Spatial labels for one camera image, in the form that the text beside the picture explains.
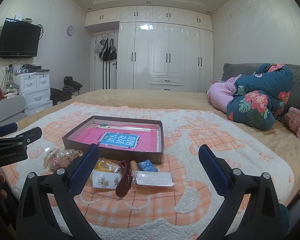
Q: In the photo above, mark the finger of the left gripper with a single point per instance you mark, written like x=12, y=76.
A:
x=26, y=138
x=8, y=129

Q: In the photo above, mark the blue floral quilt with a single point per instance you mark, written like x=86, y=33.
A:
x=259, y=98

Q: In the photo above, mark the beige wavy hair comb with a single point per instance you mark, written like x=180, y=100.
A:
x=134, y=165

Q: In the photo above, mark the grey chair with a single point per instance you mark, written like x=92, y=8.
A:
x=12, y=110

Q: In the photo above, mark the black wall television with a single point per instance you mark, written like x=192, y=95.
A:
x=19, y=40

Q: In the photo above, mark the dark red hair claw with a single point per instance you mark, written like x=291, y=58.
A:
x=125, y=182

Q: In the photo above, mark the yellow rings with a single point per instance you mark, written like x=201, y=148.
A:
x=105, y=166

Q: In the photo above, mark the white door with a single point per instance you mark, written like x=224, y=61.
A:
x=103, y=74

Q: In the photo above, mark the blue packet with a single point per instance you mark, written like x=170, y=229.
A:
x=147, y=166

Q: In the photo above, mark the pink book in box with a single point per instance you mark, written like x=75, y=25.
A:
x=131, y=137

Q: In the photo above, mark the tan bed sheet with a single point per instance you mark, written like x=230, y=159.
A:
x=279, y=139

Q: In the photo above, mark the brown shallow cardboard box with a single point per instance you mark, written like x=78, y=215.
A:
x=113, y=154

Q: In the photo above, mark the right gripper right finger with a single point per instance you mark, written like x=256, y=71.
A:
x=262, y=217

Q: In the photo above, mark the brown bag on floor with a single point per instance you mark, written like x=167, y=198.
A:
x=59, y=96

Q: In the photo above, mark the pink knitted blanket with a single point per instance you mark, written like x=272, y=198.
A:
x=292, y=120

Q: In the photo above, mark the hanging bags on door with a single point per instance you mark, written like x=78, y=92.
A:
x=106, y=49

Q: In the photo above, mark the grey headboard cushion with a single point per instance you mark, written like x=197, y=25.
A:
x=234, y=69

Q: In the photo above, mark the white wardrobe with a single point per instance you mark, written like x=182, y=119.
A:
x=159, y=48

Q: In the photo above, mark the pale pink hair clip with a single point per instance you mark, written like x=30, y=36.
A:
x=51, y=158

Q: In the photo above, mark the dark clothes pile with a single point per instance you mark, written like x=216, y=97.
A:
x=71, y=86

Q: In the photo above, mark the pink quilt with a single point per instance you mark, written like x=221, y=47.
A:
x=221, y=93

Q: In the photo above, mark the white drawer cabinet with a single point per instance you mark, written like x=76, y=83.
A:
x=35, y=89

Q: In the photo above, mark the white earring card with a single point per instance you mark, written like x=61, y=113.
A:
x=105, y=180

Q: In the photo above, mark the orange white patterned blanket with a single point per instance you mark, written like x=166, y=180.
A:
x=180, y=212

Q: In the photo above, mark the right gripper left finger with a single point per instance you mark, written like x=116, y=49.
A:
x=36, y=220

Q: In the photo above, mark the purple wall clock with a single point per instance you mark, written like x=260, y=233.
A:
x=70, y=30

